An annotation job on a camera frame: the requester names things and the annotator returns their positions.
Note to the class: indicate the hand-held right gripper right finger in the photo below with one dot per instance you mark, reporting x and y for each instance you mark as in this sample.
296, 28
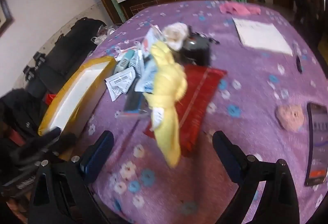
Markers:
230, 162

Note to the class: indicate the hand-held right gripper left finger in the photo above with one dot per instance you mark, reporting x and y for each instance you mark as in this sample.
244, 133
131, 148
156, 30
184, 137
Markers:
97, 157

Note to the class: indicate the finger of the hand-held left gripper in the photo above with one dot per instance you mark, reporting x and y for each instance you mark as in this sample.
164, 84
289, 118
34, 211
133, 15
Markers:
41, 140
65, 140

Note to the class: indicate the yellow plastic bag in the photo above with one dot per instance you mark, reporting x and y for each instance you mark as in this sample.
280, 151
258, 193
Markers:
76, 88

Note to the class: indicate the red cloth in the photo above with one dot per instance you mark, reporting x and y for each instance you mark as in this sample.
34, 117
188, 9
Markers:
199, 101

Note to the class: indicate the pink knitted scrubber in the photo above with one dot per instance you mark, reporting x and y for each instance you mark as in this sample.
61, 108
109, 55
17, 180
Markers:
290, 116

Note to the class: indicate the white packet black triangle print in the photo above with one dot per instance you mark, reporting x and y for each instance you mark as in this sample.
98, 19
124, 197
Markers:
120, 83

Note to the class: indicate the teal cartoon tissue pack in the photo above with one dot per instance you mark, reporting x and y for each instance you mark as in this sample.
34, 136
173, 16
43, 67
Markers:
125, 60

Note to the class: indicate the yellow cloth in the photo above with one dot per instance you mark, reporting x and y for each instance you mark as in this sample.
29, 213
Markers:
166, 80

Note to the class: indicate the white cloth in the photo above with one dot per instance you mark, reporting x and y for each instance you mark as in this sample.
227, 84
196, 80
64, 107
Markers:
175, 33

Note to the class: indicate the black jacket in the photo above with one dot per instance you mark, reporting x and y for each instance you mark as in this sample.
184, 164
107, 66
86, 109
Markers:
18, 111

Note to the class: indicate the red garment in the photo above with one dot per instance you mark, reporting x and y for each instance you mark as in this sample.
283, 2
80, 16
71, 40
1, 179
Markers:
50, 98

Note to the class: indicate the black clamp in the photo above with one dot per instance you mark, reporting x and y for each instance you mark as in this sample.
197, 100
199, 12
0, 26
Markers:
29, 74
39, 57

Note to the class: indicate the purple floral tablecloth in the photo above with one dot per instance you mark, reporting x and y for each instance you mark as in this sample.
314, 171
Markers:
251, 85

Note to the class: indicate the black smartphone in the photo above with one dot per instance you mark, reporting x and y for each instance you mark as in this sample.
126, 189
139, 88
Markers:
317, 144

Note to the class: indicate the white plastic bag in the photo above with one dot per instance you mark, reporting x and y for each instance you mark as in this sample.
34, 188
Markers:
102, 34

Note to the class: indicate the black pen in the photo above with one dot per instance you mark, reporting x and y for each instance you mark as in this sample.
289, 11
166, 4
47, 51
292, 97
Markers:
298, 62

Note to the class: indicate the white paper sheet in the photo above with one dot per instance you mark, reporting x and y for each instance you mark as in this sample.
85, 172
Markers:
264, 34

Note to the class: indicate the pink cloth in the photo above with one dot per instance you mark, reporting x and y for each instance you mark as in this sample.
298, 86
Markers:
238, 9

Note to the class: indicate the black camera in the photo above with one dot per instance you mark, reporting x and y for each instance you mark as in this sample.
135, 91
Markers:
197, 50

